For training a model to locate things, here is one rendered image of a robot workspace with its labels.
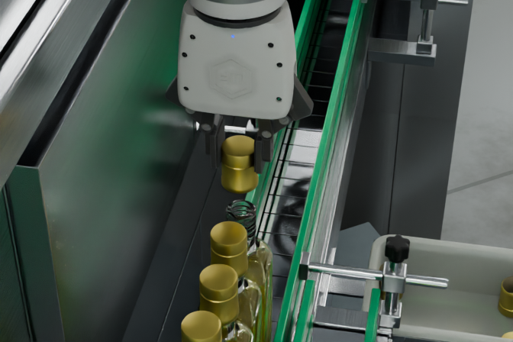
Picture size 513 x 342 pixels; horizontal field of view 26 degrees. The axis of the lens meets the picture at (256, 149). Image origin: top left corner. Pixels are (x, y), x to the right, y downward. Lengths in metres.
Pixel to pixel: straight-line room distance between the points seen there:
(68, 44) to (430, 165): 1.41
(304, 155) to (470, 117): 1.95
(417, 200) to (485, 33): 1.67
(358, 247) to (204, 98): 0.94
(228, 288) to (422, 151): 1.29
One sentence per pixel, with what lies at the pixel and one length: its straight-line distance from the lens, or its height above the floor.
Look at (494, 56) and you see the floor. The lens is 3.79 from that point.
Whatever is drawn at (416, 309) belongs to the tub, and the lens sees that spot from 1.51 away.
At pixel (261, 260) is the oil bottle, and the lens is 1.11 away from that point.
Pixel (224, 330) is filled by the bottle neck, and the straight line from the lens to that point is 1.01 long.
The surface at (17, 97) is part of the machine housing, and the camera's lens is 0.82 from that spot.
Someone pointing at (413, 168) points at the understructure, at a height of 0.62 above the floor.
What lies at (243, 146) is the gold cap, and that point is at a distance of 1.03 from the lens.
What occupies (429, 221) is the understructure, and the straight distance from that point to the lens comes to 2.34.
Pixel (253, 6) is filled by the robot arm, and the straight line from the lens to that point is 0.90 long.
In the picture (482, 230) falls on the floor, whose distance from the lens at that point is 3.08.
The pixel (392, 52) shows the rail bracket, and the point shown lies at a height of 1.03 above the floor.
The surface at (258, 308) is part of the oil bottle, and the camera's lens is 1.09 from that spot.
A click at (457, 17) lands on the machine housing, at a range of 2.05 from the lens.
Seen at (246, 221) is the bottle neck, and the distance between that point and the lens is 1.07.
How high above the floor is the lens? 2.02
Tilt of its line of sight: 38 degrees down
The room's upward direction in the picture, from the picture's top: straight up
